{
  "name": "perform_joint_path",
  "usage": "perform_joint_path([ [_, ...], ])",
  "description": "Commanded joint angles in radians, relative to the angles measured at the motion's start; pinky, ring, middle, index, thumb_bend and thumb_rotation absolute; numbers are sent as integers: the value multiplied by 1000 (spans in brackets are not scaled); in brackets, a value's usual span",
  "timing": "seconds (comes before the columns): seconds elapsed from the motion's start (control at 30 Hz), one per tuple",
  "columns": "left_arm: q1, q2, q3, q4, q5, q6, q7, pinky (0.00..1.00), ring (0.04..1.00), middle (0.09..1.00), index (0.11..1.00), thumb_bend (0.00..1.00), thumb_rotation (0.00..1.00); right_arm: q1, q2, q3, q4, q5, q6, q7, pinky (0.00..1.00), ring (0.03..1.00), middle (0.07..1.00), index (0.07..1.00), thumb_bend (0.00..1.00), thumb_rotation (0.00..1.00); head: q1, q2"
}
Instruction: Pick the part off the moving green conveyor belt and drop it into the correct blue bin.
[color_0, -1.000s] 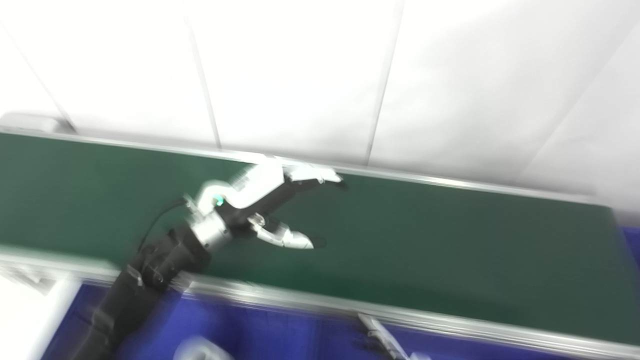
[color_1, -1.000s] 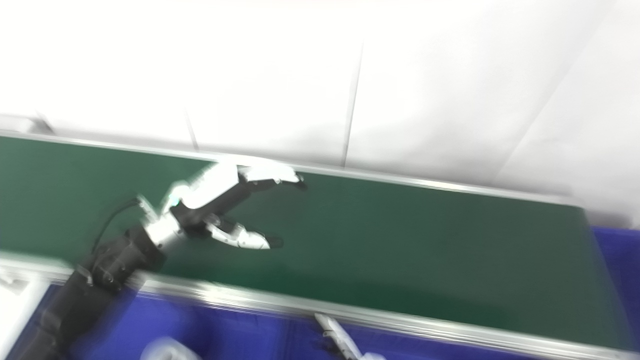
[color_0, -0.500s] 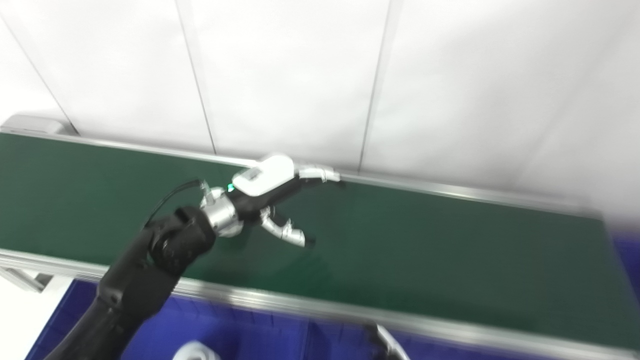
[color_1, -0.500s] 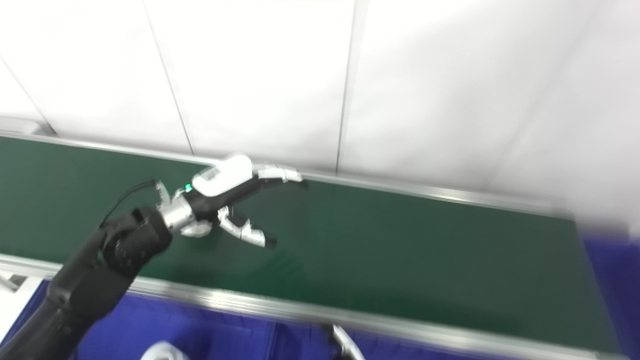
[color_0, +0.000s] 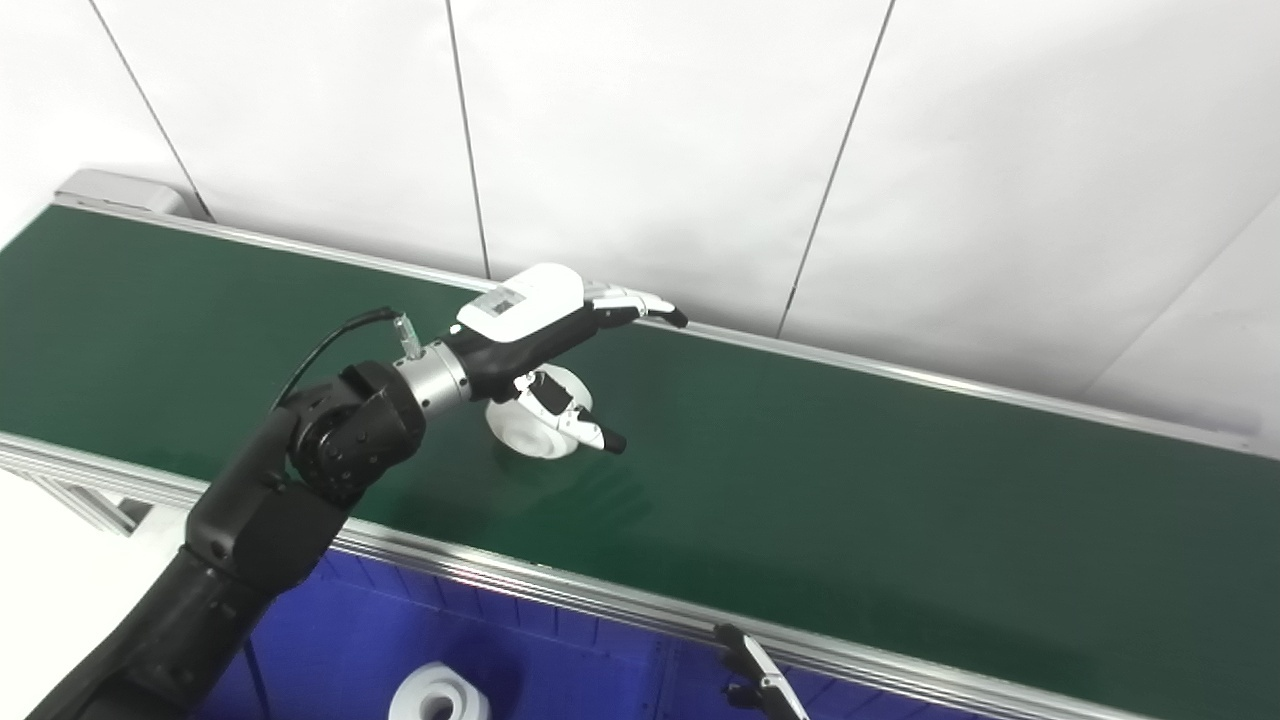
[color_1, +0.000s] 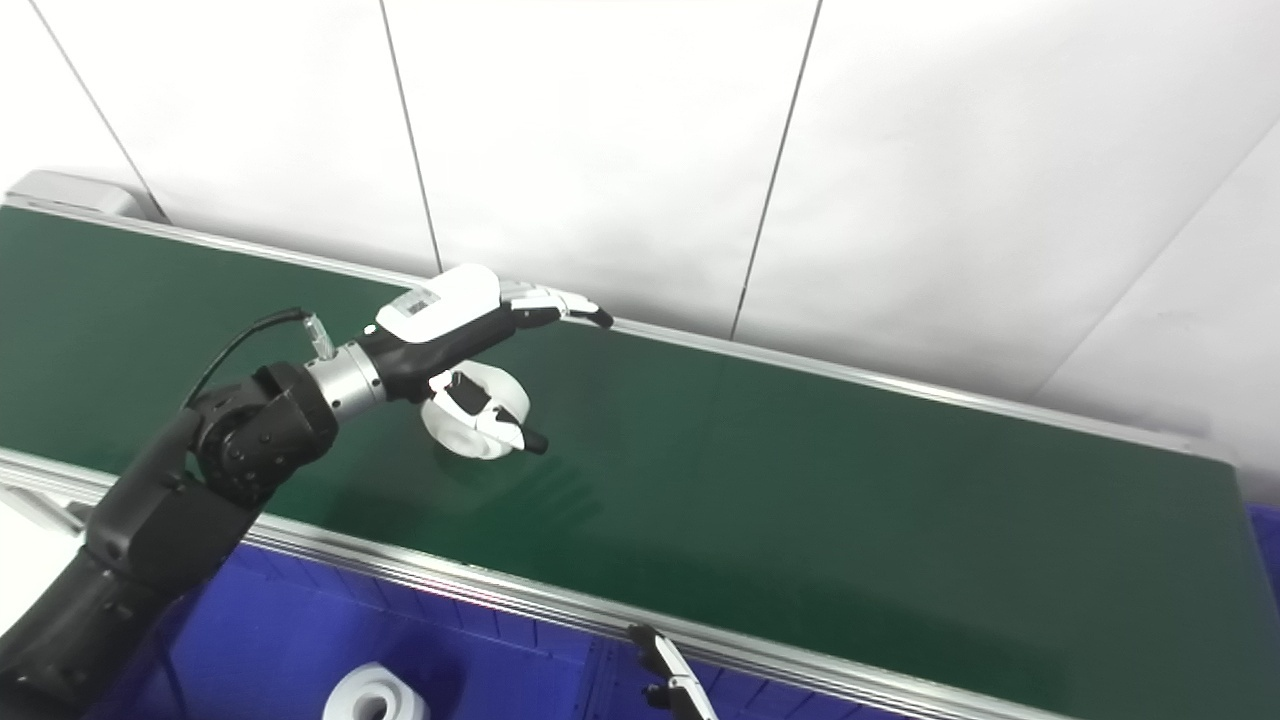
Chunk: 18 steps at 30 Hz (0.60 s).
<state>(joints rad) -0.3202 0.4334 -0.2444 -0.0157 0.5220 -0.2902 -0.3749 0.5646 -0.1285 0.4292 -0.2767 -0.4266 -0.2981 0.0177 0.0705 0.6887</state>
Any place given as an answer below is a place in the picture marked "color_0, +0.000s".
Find blue plastic bin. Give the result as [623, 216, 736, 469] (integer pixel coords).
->
[660, 640, 986, 720]
[195, 548, 671, 720]

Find grey conveyor end cover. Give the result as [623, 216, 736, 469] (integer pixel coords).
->
[55, 168, 188, 217]

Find wide aluminium conveyor side rail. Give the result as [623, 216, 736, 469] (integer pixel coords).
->
[0, 432, 1151, 720]

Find thin aluminium conveyor side rail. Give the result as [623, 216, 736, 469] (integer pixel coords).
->
[55, 195, 1256, 456]

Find green conveyor belt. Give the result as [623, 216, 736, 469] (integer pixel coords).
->
[0, 205, 1280, 720]

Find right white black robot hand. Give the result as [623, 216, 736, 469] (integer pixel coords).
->
[715, 624, 811, 720]

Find aluminium conveyor support frame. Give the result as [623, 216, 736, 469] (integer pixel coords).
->
[20, 470, 151, 537]

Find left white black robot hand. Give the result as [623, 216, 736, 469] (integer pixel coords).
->
[443, 262, 691, 456]

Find white round plastic part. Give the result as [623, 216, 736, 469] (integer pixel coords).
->
[485, 363, 593, 461]
[388, 662, 491, 720]

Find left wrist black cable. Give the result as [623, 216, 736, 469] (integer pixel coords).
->
[272, 306, 423, 411]

